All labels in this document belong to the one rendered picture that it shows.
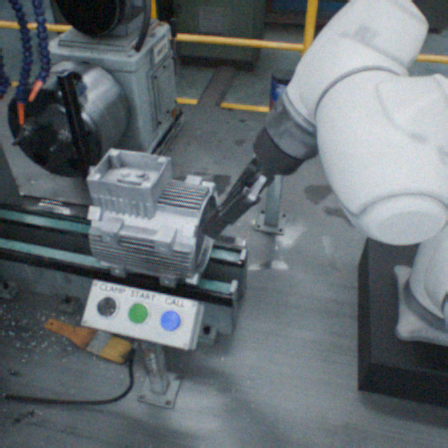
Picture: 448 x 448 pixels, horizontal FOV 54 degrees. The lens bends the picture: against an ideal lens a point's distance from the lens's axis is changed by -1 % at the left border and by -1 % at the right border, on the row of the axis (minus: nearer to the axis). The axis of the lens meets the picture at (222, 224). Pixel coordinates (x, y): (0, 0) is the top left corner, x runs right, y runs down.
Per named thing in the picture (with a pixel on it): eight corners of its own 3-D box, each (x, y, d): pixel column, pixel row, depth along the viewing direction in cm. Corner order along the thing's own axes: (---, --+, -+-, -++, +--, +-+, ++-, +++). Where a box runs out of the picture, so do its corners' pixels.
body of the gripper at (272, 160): (271, 108, 62) (238, 151, 69) (260, 138, 56) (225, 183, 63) (314, 137, 64) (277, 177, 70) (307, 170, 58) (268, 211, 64)
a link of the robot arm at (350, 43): (276, 66, 57) (289, 131, 49) (357, -47, 47) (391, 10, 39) (339, 99, 62) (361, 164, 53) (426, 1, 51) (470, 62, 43)
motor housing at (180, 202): (98, 282, 88) (77, 210, 75) (135, 221, 102) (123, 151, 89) (193, 302, 84) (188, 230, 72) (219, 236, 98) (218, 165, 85)
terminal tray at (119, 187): (93, 211, 81) (85, 179, 76) (117, 178, 89) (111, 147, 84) (154, 222, 79) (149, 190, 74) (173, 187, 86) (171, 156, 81)
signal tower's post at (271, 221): (253, 230, 117) (263, 80, 89) (259, 211, 123) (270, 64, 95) (283, 235, 116) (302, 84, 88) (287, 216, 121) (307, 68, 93)
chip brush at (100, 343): (40, 333, 93) (39, 330, 93) (55, 315, 97) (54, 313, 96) (123, 366, 88) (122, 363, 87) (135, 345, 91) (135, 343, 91)
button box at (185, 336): (93, 327, 70) (78, 325, 65) (105, 283, 72) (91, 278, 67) (195, 350, 67) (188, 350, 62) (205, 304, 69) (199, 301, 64)
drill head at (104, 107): (4, 190, 111) (-33, 99, 95) (81, 114, 141) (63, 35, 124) (93, 206, 107) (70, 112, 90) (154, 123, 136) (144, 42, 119)
